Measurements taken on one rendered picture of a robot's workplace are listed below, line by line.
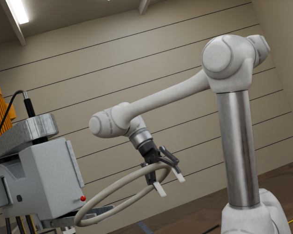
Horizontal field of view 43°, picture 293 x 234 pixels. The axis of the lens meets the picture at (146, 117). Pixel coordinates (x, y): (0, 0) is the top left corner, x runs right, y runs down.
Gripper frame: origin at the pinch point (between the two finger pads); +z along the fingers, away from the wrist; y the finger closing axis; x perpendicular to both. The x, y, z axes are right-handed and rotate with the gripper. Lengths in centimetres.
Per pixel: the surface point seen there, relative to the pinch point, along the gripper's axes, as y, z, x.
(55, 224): 88, -25, -10
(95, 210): 59, -17, -14
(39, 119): 54, -75, -5
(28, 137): 63, -70, 0
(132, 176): 3.0, -9.4, 14.9
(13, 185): 111, -65, -12
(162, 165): -1.0, -8.8, -0.6
